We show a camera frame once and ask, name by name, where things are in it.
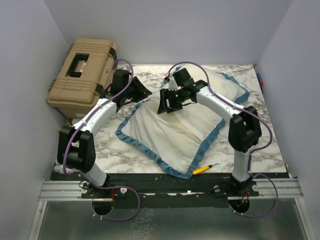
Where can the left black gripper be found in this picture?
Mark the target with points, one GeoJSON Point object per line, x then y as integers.
{"type": "Point", "coordinates": [142, 92]}

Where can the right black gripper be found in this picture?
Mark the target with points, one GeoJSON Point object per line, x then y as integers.
{"type": "Point", "coordinates": [173, 106]}

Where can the white blue-trimmed pillowcase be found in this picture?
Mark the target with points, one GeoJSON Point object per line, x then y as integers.
{"type": "Point", "coordinates": [176, 141]}

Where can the cream yellow-edged pillow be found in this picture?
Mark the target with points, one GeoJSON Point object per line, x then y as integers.
{"type": "Point", "coordinates": [189, 123]}

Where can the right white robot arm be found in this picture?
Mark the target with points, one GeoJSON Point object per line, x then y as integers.
{"type": "Point", "coordinates": [244, 127]}

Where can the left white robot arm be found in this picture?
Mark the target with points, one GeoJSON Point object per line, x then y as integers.
{"type": "Point", "coordinates": [76, 146]}

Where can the tan plastic toolbox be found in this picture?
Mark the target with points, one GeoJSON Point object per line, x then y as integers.
{"type": "Point", "coordinates": [86, 73]}

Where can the blue red marker pen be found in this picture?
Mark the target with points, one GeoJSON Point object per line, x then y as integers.
{"type": "Point", "coordinates": [260, 81]}

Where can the yellow handled pliers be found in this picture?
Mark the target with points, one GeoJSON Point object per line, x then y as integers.
{"type": "Point", "coordinates": [67, 124]}

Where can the yellow handled screwdriver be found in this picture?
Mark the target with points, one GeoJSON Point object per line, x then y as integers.
{"type": "Point", "coordinates": [205, 168]}

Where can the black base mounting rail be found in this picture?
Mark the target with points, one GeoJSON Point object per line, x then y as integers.
{"type": "Point", "coordinates": [154, 190]}

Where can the aluminium extrusion frame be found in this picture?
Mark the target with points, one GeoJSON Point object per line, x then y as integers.
{"type": "Point", "coordinates": [278, 213]}

